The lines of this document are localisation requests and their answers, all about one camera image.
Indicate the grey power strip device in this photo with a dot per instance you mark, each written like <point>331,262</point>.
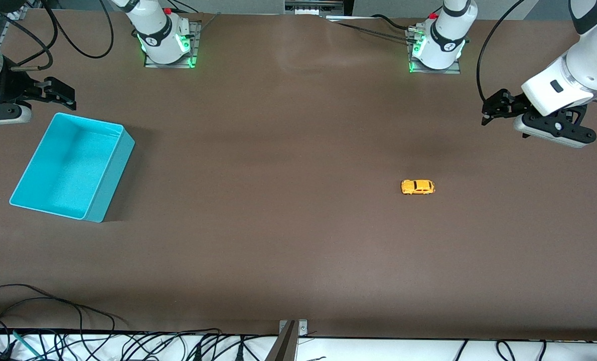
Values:
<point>313,7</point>

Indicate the dark angled metal bar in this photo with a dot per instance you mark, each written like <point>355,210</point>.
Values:
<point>283,348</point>

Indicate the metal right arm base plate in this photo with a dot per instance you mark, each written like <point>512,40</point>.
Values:
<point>196,35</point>

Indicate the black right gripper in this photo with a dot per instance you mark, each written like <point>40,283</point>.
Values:
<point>13,85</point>

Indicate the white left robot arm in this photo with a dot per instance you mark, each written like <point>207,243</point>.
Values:
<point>589,65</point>

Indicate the yellow beetle toy car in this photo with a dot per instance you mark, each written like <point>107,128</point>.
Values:
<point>418,186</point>

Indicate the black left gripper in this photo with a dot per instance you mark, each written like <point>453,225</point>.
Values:
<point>513,105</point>

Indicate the small metal bracket plate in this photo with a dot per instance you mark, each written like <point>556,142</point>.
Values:
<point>302,328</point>

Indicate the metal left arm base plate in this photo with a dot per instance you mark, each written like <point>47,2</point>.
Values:
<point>454,71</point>

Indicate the turquoise plastic bin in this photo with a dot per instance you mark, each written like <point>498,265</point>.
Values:
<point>67,165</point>

